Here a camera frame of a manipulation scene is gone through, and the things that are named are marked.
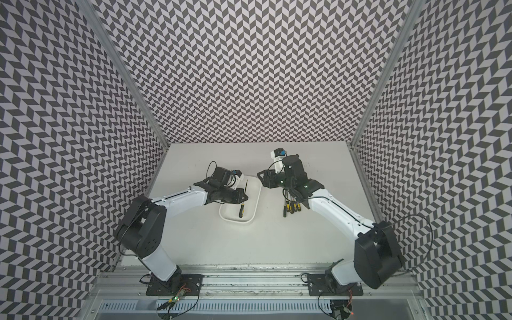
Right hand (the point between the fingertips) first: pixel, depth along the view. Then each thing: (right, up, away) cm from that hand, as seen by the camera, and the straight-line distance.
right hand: (263, 177), depth 81 cm
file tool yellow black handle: (-10, -14, +6) cm, 18 cm away
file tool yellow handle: (+10, -16, +12) cm, 22 cm away
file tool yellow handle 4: (+11, -15, +13) cm, 23 cm away
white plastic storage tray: (-6, -6, +19) cm, 21 cm away
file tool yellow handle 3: (+16, -15, +12) cm, 25 cm away
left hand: (-8, -11, +9) cm, 16 cm away
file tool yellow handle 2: (+13, -14, +13) cm, 23 cm away
